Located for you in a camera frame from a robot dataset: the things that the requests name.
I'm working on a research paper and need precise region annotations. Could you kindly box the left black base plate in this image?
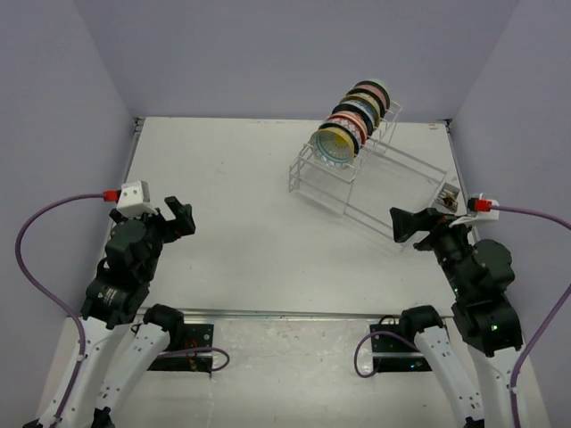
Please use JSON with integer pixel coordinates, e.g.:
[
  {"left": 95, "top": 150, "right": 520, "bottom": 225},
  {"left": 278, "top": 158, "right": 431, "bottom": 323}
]
[{"left": 148, "top": 324, "right": 214, "bottom": 374}]

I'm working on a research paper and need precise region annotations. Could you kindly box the pink striped bowl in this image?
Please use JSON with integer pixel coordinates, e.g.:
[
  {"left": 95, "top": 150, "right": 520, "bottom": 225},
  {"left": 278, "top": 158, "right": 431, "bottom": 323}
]
[{"left": 353, "top": 79, "right": 391, "bottom": 110}]

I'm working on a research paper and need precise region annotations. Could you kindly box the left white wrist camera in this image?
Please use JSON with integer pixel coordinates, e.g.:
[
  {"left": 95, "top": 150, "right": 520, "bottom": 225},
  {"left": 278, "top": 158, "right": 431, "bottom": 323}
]
[{"left": 116, "top": 180, "right": 157, "bottom": 218}]

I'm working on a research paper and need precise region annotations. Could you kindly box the orange floral bowl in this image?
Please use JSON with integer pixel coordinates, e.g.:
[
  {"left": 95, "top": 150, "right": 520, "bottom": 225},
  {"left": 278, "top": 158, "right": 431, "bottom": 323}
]
[{"left": 328, "top": 111, "right": 368, "bottom": 144}]

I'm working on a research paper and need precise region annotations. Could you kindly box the yellow leaf pattern bowl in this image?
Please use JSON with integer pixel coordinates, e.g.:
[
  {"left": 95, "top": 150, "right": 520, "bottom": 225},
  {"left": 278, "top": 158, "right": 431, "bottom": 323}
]
[{"left": 340, "top": 93, "right": 383, "bottom": 127}]

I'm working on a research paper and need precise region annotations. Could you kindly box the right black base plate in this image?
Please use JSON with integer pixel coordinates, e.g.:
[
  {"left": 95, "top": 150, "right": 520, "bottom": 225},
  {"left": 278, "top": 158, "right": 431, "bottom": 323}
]
[{"left": 369, "top": 322, "right": 432, "bottom": 373}]

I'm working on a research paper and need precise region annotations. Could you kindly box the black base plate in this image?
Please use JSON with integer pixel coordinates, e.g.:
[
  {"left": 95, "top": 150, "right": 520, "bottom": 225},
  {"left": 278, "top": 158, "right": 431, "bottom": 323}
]
[
  {"left": 148, "top": 324, "right": 214, "bottom": 374},
  {"left": 369, "top": 322, "right": 432, "bottom": 373}
]

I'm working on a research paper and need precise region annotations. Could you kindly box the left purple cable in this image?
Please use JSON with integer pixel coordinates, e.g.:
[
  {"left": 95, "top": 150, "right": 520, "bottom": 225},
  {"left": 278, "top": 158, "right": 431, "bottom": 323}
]
[{"left": 15, "top": 190, "right": 121, "bottom": 424}]

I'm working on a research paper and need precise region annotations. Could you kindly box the black speckled bowl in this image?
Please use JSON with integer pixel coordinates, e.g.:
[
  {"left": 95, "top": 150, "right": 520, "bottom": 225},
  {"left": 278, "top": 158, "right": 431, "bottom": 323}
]
[{"left": 345, "top": 88, "right": 386, "bottom": 119}]

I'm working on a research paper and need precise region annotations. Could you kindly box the pale green bowl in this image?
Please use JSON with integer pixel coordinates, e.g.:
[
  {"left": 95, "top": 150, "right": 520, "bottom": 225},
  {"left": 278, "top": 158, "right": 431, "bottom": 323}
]
[{"left": 368, "top": 79, "right": 390, "bottom": 103}]

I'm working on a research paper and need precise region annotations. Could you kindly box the white wire dish rack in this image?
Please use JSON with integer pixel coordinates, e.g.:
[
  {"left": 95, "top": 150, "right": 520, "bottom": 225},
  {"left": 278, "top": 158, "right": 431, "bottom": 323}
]
[{"left": 288, "top": 105, "right": 453, "bottom": 241}]

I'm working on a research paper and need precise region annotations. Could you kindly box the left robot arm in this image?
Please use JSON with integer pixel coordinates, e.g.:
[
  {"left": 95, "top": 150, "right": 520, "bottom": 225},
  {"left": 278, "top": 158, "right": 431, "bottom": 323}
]
[{"left": 15, "top": 191, "right": 195, "bottom": 427}]

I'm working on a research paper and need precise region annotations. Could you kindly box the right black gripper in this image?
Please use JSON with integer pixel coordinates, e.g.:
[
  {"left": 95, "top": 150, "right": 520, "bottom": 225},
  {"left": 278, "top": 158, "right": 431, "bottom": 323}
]
[{"left": 390, "top": 204, "right": 479, "bottom": 297}]

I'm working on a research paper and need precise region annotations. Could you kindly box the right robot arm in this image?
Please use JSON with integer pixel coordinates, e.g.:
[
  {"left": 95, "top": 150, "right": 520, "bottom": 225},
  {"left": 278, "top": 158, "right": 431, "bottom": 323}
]
[{"left": 390, "top": 200, "right": 526, "bottom": 427}]

